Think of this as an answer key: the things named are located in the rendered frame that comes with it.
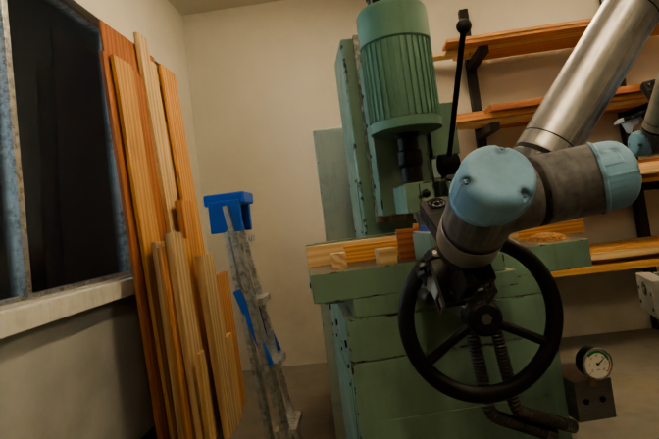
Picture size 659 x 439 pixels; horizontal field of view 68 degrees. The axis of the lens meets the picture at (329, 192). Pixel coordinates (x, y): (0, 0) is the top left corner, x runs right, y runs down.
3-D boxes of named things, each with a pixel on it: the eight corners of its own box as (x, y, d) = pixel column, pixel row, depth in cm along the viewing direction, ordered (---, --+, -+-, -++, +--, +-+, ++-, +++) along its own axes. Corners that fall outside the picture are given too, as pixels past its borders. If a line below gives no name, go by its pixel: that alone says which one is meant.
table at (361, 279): (314, 313, 90) (310, 280, 90) (309, 290, 120) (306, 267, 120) (624, 269, 94) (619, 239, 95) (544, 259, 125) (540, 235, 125)
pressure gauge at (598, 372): (586, 392, 95) (581, 350, 96) (576, 386, 99) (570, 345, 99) (617, 387, 96) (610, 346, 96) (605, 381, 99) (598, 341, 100)
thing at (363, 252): (345, 263, 116) (343, 246, 116) (345, 263, 118) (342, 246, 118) (584, 231, 120) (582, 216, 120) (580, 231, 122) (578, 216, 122)
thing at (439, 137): (432, 156, 137) (426, 104, 138) (425, 160, 146) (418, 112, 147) (462, 153, 138) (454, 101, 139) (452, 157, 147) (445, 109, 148)
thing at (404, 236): (400, 260, 108) (396, 229, 109) (399, 259, 109) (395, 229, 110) (506, 245, 110) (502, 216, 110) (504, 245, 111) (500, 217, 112)
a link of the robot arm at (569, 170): (576, 147, 60) (490, 165, 59) (639, 129, 49) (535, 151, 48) (591, 210, 59) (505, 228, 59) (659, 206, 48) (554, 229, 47)
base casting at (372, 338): (348, 365, 99) (343, 319, 99) (329, 314, 156) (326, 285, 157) (559, 333, 102) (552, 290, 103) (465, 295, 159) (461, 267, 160)
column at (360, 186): (370, 290, 135) (337, 37, 139) (360, 281, 157) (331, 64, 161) (449, 279, 136) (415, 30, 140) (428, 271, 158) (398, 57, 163)
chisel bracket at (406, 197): (409, 219, 113) (404, 183, 114) (396, 220, 127) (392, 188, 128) (439, 216, 114) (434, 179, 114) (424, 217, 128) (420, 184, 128)
